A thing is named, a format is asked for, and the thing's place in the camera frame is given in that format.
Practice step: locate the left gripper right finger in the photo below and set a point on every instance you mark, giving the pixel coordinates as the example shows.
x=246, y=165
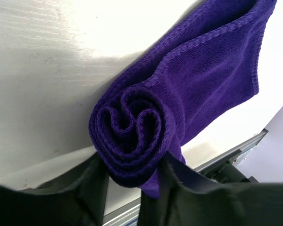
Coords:
x=188, y=198

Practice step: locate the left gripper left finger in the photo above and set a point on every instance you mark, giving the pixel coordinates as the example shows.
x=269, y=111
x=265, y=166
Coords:
x=76, y=198

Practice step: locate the purple towel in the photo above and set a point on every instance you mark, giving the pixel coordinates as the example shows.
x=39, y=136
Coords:
x=201, y=68

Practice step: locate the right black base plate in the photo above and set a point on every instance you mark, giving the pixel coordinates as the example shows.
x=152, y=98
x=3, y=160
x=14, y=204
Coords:
x=222, y=170

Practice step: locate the aluminium mounting rail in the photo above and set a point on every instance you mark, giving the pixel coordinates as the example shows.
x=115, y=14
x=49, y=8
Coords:
x=127, y=215

